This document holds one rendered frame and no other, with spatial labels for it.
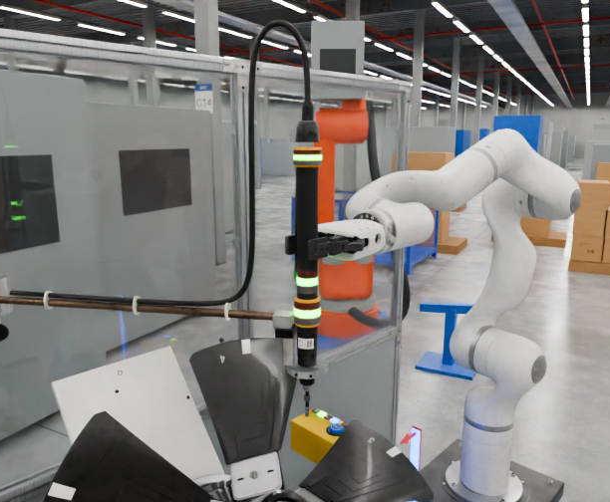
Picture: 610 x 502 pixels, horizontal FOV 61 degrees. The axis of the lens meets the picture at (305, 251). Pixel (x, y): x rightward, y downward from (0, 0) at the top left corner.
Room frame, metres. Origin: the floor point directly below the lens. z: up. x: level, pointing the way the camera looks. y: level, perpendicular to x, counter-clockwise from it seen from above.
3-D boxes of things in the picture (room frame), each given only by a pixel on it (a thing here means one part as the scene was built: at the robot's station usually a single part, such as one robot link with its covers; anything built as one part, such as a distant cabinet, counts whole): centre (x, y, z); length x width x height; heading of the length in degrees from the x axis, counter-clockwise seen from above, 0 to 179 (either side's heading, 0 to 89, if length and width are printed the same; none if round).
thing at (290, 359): (0.82, 0.01, 1.49); 0.09 x 0.07 x 0.10; 80
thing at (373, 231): (0.89, -0.08, 1.66); 0.11 x 0.10 x 0.07; 135
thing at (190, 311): (0.87, 0.30, 1.54); 0.54 x 0.01 x 0.01; 80
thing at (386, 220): (0.93, -0.12, 1.66); 0.09 x 0.03 x 0.08; 45
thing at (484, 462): (1.20, -0.46, 1.04); 0.19 x 0.19 x 0.18
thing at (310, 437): (1.28, -0.05, 1.02); 0.16 x 0.10 x 0.11; 45
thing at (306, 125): (0.81, 0.00, 1.65); 0.04 x 0.04 x 0.46
